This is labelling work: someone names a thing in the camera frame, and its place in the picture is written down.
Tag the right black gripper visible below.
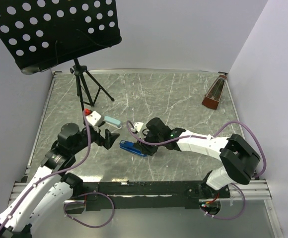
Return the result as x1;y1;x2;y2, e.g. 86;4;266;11
137;130;163;156

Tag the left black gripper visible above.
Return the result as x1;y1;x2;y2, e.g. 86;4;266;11
71;120;119;154

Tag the blue black stapler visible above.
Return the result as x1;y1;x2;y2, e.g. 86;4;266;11
119;140;147;157

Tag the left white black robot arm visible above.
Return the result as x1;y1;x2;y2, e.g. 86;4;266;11
0;123;119;238

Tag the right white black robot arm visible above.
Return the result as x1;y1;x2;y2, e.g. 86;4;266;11
136;118;261;199

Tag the light blue white stapler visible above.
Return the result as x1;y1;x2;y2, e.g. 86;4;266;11
104;116;123;129

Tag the brown wooden metronome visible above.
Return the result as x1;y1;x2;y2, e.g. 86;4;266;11
202;74;227;110

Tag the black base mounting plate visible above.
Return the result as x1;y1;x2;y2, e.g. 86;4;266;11
65;180;230;211

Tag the black music stand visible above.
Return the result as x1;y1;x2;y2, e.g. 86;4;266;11
0;0;122;97

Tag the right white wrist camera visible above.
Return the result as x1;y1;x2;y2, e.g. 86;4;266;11
131;122;145;136

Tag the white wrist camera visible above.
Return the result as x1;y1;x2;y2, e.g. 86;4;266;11
83;109;104;128
131;122;145;136

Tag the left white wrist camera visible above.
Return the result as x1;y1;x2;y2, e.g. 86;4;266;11
83;109;104;128

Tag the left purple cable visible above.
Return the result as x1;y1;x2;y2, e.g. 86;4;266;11
0;110;95;238

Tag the aluminium frame rail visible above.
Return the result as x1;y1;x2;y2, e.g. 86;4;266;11
229;179;272;200

